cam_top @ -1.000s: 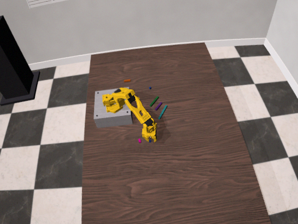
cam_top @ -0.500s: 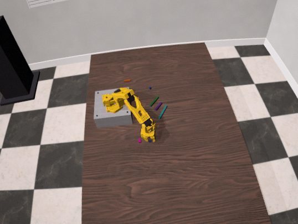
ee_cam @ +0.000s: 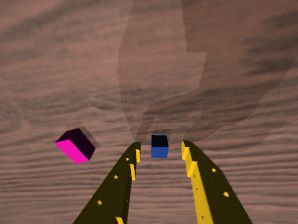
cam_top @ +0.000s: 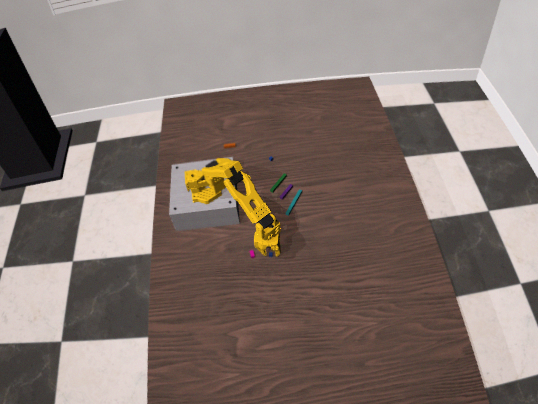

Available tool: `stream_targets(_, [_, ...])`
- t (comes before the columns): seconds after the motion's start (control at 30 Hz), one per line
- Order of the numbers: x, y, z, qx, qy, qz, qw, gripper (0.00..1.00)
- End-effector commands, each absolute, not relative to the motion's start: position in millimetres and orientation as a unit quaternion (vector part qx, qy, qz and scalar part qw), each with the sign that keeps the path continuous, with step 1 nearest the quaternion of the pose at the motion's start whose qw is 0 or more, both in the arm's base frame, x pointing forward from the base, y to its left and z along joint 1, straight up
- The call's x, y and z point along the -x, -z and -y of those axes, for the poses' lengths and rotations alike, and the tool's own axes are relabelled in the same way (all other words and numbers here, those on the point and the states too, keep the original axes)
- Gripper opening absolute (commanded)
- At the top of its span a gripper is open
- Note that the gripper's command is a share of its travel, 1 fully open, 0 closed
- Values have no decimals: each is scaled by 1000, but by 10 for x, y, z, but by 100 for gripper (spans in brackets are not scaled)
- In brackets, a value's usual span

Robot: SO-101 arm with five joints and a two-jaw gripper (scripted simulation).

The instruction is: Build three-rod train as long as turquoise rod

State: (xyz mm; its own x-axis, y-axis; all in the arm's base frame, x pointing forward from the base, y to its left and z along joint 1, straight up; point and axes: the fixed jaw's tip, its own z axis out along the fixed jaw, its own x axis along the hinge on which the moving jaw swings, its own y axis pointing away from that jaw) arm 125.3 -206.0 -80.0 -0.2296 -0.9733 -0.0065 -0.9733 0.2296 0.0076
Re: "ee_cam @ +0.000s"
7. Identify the small blue cube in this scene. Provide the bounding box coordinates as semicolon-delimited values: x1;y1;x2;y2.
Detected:
151;135;169;158

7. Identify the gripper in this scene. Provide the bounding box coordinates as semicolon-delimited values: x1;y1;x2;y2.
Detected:
72;140;253;224

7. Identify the small magenta block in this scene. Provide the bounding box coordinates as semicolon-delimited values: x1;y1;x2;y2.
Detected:
55;128;96;163

